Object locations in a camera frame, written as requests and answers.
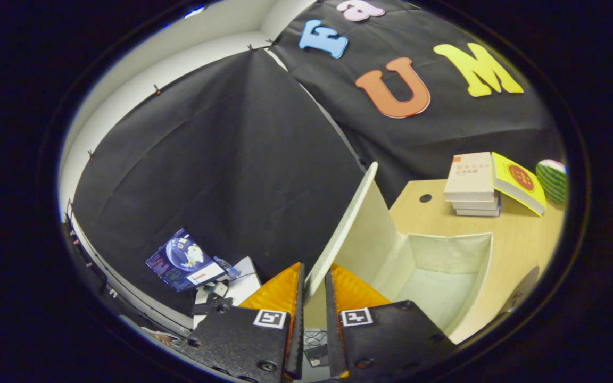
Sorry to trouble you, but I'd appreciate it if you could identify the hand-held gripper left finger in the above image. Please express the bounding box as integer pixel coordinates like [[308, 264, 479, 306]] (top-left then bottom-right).
[[187, 262, 305, 382]]

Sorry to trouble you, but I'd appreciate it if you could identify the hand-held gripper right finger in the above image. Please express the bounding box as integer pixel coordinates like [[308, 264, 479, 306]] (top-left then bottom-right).
[[325, 264, 456, 381]]

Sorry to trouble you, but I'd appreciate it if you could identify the light green fabric storage box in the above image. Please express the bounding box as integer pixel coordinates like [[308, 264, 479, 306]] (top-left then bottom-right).
[[304, 162, 493, 345]]

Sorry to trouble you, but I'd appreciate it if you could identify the blue printed box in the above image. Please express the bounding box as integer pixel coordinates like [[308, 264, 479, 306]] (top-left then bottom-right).
[[145, 229, 241, 292]]

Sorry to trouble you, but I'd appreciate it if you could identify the white paper sheet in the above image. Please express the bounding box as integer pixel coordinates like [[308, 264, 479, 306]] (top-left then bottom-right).
[[194, 256, 262, 322]]

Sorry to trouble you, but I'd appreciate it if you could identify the beige cover book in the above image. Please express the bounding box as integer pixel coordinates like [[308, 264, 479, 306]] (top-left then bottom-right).
[[444, 152, 494, 203]]

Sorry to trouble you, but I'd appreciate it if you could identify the black backdrop cloth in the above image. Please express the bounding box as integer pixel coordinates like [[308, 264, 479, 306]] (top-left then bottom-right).
[[72, 0, 562, 314]]

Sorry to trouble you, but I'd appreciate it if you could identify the yellow book with red emblem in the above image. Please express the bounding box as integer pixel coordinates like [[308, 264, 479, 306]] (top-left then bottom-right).
[[491, 152, 546, 217]]

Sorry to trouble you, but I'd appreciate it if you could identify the watermelon slice plush toy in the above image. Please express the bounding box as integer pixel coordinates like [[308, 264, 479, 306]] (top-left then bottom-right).
[[535, 159, 568, 206]]

